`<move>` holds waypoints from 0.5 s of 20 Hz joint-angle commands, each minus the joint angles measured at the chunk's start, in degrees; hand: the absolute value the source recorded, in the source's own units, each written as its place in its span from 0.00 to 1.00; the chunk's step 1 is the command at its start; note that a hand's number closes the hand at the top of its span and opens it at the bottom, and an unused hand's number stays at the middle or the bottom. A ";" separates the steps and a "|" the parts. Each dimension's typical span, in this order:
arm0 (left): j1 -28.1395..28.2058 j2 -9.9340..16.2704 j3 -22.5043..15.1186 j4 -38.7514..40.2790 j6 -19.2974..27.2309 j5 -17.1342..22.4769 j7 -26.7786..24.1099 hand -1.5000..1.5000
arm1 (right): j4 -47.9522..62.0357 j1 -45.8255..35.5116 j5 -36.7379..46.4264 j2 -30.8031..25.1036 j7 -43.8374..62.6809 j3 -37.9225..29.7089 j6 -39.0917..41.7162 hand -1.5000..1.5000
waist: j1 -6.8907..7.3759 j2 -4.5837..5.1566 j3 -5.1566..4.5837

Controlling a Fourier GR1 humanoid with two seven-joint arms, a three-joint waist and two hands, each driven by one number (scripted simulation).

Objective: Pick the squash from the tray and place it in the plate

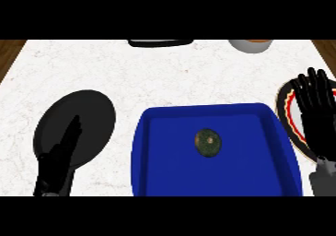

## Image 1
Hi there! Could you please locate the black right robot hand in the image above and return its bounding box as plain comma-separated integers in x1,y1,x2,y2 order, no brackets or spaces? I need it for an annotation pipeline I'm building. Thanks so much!
291,66,336,163

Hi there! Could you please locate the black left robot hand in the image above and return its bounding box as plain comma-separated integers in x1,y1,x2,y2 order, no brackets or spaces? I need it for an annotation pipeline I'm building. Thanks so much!
33,114,83,197

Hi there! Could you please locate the white plate with red rim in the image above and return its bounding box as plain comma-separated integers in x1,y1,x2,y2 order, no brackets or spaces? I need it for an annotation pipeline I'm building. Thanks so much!
274,77,336,164

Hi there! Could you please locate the dark grey oval plate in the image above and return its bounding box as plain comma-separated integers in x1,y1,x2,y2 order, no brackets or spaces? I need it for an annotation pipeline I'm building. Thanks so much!
31,89,117,171

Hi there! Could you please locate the dark green squash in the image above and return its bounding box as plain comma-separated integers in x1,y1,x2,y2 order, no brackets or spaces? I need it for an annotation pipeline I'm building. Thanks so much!
193,128,223,159

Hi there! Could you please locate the blue rectangular tray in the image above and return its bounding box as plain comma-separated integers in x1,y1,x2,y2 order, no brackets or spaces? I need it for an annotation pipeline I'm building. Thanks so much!
130,102,304,197

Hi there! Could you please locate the grey cylindrical cup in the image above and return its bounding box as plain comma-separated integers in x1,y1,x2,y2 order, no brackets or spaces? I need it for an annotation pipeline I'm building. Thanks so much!
227,39,274,54

